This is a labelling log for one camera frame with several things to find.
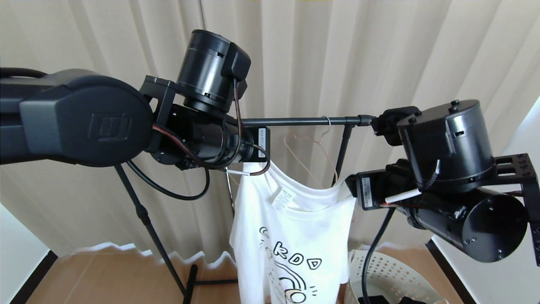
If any white laundry basket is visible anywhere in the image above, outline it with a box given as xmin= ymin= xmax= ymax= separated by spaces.
xmin=344 ymin=249 xmax=448 ymax=304

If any black clothes rack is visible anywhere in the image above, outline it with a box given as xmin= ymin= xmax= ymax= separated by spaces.
xmin=115 ymin=115 xmax=377 ymax=304

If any beige curtain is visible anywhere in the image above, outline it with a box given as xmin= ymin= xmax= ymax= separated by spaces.
xmin=0 ymin=0 xmax=540 ymax=262

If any pink clothes hanger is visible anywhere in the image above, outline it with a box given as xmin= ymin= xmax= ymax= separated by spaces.
xmin=283 ymin=116 xmax=340 ymax=189

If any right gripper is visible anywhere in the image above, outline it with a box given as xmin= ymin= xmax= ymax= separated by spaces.
xmin=345 ymin=160 xmax=529 ymax=263

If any white printed t-shirt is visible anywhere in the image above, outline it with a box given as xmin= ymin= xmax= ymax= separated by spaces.
xmin=229 ymin=160 xmax=357 ymax=304

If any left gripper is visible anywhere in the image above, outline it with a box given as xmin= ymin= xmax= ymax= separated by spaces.
xmin=150 ymin=103 xmax=270 ymax=169

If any black cable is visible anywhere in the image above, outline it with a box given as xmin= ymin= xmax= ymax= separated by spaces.
xmin=126 ymin=160 xmax=211 ymax=201
xmin=361 ymin=207 xmax=397 ymax=304

